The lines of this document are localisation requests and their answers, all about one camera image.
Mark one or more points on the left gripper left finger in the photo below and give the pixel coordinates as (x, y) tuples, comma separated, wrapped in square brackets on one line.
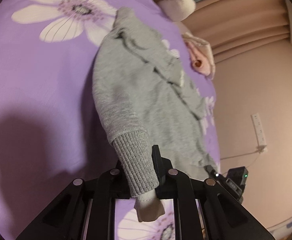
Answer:
[(83, 210)]

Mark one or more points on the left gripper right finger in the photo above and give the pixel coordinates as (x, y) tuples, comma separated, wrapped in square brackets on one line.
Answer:
[(204, 209)]

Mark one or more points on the grey New York sweatshirt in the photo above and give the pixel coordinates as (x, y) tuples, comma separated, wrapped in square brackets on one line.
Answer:
[(144, 98)]

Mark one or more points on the purple floral bed sheet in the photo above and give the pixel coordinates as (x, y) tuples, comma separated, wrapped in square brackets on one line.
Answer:
[(49, 130)]

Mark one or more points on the pink folded garment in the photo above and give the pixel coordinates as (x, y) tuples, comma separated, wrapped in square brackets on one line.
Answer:
[(198, 60)]

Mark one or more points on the pink curtain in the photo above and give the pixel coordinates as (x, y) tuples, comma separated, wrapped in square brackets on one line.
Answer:
[(233, 27)]

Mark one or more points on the white wall socket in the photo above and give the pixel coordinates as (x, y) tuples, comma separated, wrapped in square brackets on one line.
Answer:
[(257, 124)]

